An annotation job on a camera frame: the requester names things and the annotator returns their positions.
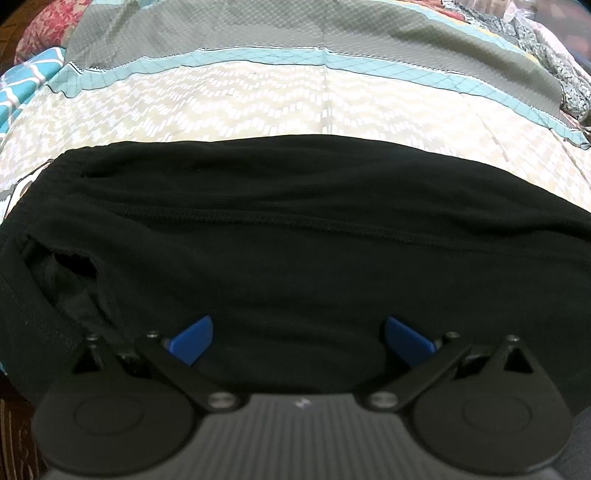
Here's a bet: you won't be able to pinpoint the black pants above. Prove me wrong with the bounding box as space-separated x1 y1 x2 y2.
1 135 590 411

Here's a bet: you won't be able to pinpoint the beige chevron bed sheet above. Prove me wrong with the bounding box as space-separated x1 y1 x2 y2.
1 62 590 213

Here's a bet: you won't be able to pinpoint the teal lattice pattern pillow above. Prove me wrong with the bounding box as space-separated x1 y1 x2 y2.
1 47 66 148

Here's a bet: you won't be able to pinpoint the grey teal quilted blanket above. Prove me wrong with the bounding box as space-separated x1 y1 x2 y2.
49 1 590 149

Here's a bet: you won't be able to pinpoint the red floral quilt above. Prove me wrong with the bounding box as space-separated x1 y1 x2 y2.
13 0 92 65

